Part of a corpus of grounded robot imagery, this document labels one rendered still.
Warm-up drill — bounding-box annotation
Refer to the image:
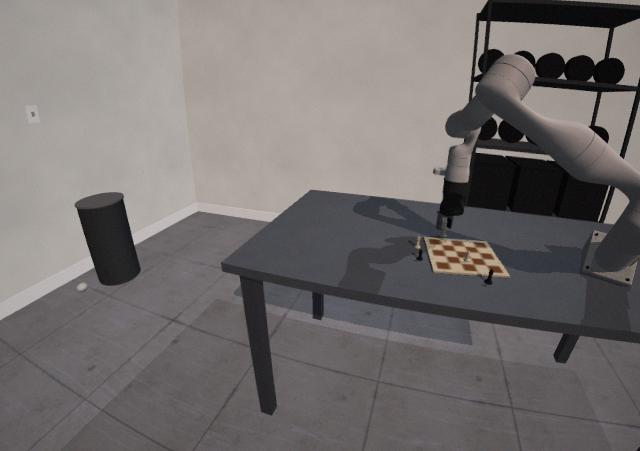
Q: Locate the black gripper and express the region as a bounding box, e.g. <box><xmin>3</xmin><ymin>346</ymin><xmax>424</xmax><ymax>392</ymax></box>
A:
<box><xmin>433</xmin><ymin>164</ymin><xmax>470</xmax><ymax>230</ymax></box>

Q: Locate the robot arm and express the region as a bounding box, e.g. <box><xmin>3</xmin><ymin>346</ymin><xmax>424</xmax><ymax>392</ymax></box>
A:
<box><xmin>445</xmin><ymin>54</ymin><xmax>640</xmax><ymax>272</ymax></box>

